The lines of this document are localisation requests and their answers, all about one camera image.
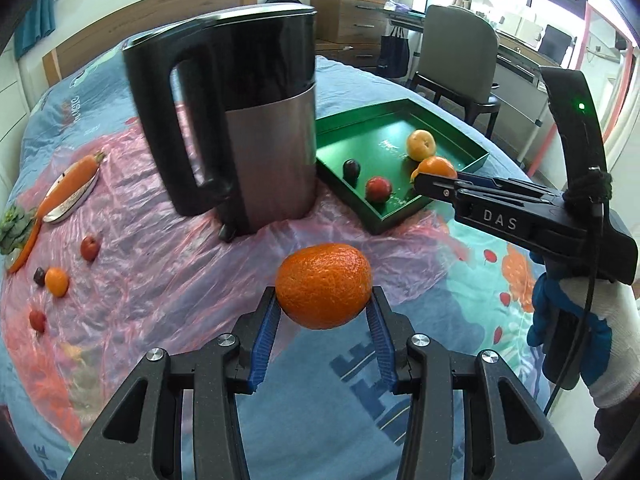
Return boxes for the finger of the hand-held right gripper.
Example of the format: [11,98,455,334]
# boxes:
[457,172,563,196]
[412,172,493,206]

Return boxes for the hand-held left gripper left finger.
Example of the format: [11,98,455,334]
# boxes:
[60,287,281,480]

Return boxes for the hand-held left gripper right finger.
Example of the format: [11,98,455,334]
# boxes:
[367,287,583,480]

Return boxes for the yellow apple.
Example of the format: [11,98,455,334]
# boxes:
[405,129,437,162]

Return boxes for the large bumpy orange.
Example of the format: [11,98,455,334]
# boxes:
[275,243,373,331]

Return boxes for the green tray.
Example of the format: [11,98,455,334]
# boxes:
[315,99,490,236]

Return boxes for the person's right forearm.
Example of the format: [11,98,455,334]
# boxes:
[595,395,640,463]

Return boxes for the person's right hand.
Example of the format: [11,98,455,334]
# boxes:
[526,275,640,408]

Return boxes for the grey chair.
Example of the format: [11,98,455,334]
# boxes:
[410,5,501,136]

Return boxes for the black tote bag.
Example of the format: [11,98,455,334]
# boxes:
[377,27,411,79]

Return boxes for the pink plastic sheet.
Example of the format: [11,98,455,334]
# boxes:
[0,110,471,446]

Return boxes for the black and steel kettle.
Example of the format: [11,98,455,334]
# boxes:
[122,2,318,243]

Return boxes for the wooden drawer cabinet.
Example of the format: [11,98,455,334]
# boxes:
[310,0,396,73]

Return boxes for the white patterned plate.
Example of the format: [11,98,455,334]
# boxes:
[42,162,101,224]

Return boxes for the carrot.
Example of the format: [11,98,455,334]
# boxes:
[37,151,106,221]

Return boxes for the orange plate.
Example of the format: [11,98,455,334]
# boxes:
[6,217,43,275]

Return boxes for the green bok choy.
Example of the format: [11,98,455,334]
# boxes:
[0,204,37,255]

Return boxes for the wooden headboard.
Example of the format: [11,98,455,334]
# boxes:
[42,0,258,86]

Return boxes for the white wardrobe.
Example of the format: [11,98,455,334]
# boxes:
[0,50,32,191]

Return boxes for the teal curtain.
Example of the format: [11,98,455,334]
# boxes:
[14,0,56,61]

